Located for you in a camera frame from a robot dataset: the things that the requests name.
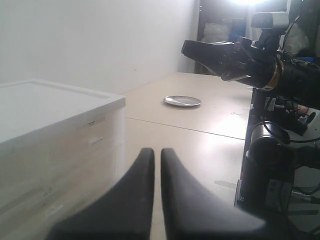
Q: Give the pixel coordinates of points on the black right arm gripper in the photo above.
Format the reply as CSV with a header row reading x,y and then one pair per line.
x,y
248,62

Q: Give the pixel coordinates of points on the round metal plate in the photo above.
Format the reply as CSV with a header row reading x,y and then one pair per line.
x,y
182,101

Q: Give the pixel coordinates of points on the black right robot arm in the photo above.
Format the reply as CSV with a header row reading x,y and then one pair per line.
x,y
266,186

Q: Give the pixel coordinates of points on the white translucent drawer cabinet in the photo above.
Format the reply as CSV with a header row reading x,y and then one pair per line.
x,y
61,148

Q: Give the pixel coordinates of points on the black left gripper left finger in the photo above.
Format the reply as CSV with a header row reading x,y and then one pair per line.
x,y
123,213

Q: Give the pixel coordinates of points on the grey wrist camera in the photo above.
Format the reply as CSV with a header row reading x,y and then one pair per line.
x,y
270,20

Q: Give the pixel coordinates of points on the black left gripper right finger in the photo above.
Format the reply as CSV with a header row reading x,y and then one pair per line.
x,y
192,212

